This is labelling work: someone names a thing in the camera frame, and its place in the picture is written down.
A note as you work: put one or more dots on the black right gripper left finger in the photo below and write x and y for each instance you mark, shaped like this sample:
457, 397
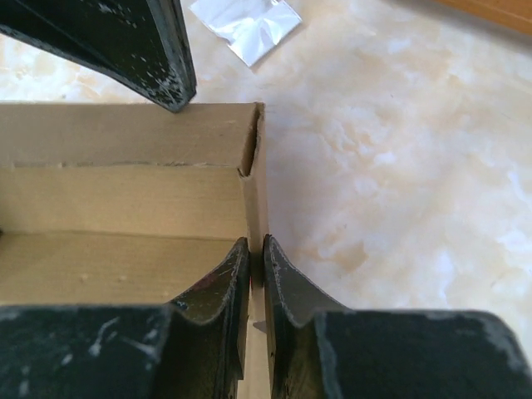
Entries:
190, 347

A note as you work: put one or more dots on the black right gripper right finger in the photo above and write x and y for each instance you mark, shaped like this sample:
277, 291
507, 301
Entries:
319, 348

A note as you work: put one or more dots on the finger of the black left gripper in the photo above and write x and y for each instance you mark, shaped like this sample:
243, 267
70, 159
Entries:
142, 44

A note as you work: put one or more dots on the small clear plastic bag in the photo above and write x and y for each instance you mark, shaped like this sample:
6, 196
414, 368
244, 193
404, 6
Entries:
251, 28

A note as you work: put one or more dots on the brown cardboard box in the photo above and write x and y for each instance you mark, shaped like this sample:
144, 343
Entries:
131, 204

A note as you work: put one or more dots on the orange wooden shelf rack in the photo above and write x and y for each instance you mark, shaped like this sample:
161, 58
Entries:
511, 13

